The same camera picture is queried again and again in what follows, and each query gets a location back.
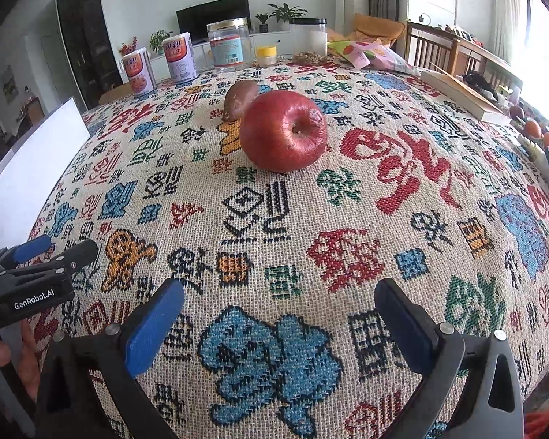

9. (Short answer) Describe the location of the small yellow lid jar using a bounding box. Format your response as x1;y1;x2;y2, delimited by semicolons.
255;46;277;67

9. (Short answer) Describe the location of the white tv cabinet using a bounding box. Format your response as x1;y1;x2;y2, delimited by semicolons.
148;30;295;75

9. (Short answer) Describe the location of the pink snack bag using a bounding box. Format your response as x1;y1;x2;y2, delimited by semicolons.
328;40;419;75

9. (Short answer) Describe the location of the dark glass cabinet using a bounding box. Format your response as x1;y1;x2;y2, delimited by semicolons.
55;0;122;109

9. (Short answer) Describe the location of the rear sweet potato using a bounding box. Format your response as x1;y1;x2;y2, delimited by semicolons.
222;80;259;122

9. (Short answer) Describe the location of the red apple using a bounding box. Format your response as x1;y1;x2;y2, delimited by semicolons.
240;90;328;172

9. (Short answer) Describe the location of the clear jar gold lid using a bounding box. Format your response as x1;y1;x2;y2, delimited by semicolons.
207;18;253;71

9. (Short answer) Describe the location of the left green potted plant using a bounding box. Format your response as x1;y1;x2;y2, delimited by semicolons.
149;30;172;55

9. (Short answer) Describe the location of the clear jar black lid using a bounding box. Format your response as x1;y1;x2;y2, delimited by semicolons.
290;17;327;57

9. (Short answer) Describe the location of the pile of nuts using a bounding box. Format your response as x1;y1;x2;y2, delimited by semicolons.
291;52;333;67

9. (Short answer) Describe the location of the person's left hand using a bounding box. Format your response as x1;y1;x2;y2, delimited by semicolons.
0;319;40;401

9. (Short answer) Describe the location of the small potted plant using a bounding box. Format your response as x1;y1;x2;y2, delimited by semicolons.
255;13;269;33

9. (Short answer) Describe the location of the wooden chair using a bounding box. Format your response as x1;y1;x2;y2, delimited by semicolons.
404;22;524;89

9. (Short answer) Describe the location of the pink purple can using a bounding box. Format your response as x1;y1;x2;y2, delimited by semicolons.
122;48;156;97
161;32;198;84

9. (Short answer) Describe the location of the right pink purple can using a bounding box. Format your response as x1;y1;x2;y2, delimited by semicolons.
161;32;198;84

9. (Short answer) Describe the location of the red flower plant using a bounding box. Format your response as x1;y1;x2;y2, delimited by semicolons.
119;37;138;57

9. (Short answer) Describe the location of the orange lounge chair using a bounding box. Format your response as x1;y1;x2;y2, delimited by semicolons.
327;13;407;46

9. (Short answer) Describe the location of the black television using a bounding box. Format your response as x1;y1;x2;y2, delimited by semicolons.
176;0;251;39

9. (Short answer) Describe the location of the patterned woven tablecloth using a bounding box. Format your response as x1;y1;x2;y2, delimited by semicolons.
31;64;549;438

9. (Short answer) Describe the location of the paperback book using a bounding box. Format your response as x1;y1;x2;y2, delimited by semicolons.
421;70;511;125

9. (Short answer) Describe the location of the left pink purple can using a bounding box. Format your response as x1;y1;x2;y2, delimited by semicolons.
122;48;156;97

